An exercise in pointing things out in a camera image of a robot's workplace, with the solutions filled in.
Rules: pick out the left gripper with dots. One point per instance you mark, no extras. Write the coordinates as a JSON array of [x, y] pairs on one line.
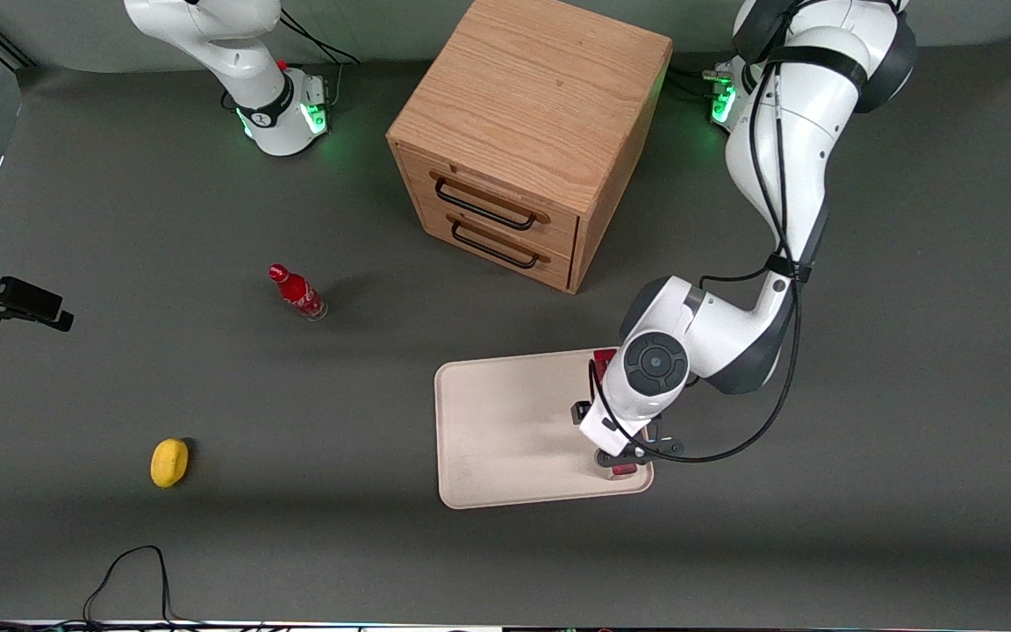
[[577, 412]]

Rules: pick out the red cookie box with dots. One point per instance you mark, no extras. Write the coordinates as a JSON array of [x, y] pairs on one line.
[[604, 358]]

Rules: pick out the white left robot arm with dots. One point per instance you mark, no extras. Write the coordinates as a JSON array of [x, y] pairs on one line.
[[786, 158]]

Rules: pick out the beige plastic tray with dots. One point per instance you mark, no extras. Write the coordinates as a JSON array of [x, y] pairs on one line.
[[514, 430]]

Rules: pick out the yellow lemon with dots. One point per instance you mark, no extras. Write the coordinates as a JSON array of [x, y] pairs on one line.
[[168, 463]]

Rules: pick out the red cola bottle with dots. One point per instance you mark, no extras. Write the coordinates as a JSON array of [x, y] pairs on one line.
[[297, 291]]

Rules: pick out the wooden drawer cabinet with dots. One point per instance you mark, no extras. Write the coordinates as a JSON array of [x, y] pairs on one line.
[[541, 88]]

